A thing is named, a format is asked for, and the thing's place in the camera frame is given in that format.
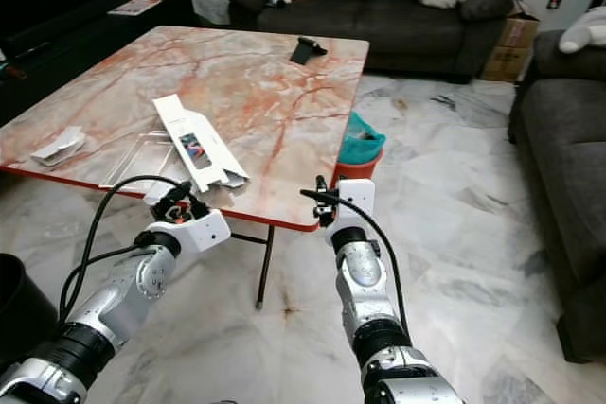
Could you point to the white cardboard package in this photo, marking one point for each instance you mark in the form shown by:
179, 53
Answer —
185, 125

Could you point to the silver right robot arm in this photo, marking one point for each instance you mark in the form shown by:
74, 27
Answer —
362, 272

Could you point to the black rubbish bin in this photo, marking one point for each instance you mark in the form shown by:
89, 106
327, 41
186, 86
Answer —
24, 305

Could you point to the orange plastic pot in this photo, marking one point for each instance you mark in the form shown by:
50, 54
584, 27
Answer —
355, 170

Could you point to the clear plastic tray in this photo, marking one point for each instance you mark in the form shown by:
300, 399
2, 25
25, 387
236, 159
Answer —
137, 163

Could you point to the teal cloth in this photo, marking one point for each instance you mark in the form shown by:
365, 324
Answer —
360, 144

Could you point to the crumpled white paper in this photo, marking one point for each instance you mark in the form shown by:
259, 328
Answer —
59, 146

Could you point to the small black object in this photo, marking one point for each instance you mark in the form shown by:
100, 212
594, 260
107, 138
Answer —
306, 51

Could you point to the black low TV cabinet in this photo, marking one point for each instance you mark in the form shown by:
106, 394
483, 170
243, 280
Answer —
76, 44

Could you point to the dark grey sofa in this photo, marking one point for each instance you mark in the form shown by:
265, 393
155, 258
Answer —
379, 21

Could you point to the white lace covered stool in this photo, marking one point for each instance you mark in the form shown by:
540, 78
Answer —
210, 5

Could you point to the white printed booklet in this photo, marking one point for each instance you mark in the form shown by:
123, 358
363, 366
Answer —
133, 7

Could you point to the brown cardboard box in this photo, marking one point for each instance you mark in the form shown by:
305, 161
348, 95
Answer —
504, 63
519, 27

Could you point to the dark grey armchair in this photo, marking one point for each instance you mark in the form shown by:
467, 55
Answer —
568, 158

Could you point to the white plush toy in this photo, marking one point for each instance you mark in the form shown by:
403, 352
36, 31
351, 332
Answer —
585, 33

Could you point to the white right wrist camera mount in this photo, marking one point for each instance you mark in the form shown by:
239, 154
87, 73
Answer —
358, 194

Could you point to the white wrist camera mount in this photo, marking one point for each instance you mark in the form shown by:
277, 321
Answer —
204, 231
358, 194

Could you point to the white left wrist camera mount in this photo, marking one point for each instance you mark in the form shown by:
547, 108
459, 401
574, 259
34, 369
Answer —
204, 231

